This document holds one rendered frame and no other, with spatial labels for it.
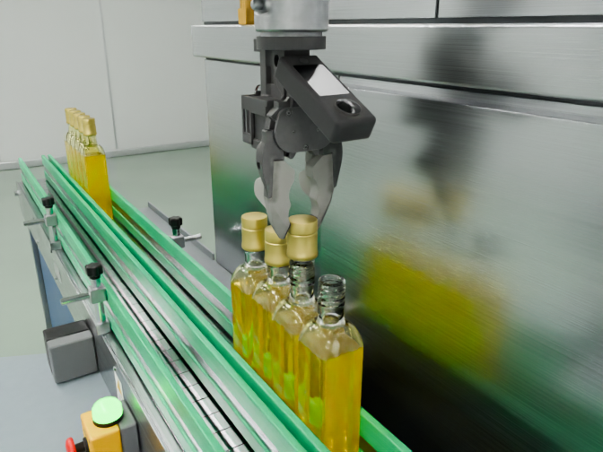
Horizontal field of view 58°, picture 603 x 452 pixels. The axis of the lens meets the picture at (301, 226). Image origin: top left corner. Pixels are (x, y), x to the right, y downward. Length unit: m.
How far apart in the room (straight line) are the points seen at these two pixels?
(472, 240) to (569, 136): 0.15
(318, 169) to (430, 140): 0.12
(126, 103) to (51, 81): 0.78
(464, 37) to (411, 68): 0.08
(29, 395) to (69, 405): 0.09
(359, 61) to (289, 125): 0.18
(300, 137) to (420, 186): 0.15
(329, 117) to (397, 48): 0.18
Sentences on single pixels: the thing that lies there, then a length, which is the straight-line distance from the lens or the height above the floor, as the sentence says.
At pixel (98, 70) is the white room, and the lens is 6.45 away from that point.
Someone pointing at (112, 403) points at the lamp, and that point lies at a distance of 0.92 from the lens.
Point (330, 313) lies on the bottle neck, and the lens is 0.58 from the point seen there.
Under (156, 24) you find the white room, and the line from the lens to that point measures 6.62.
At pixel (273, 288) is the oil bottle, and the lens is 0.68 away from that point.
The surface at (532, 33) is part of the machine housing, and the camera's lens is 0.54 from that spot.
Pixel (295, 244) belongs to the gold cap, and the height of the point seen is 1.17.
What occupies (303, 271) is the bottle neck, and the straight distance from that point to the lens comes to 0.61.
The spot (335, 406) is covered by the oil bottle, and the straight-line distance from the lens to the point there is 0.63.
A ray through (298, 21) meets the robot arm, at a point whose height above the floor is 1.40.
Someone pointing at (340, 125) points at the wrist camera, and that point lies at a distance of 0.49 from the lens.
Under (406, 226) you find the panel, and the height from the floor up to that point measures 1.17.
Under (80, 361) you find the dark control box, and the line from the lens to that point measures 1.16.
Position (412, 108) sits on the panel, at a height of 1.31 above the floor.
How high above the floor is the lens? 1.39
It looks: 20 degrees down
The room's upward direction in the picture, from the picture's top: straight up
